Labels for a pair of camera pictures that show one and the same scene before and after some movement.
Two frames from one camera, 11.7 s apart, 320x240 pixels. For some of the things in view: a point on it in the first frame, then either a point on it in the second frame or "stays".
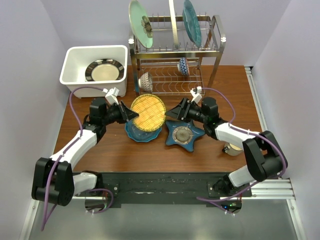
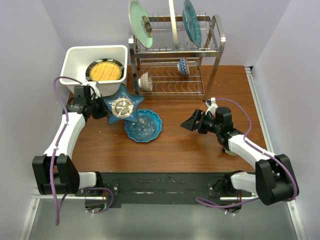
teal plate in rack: (192, 23) stays
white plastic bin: (104, 66) stays
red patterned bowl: (145, 82) stays
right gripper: (177, 112) to (198, 115)
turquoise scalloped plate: (139, 135) stays
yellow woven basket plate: (152, 112) to (105, 71)
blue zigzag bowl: (182, 66) stays
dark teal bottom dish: (183, 134) to (123, 105)
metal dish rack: (186, 70) stays
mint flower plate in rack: (140, 24) stays
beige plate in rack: (174, 24) stays
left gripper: (125, 113) to (104, 111)
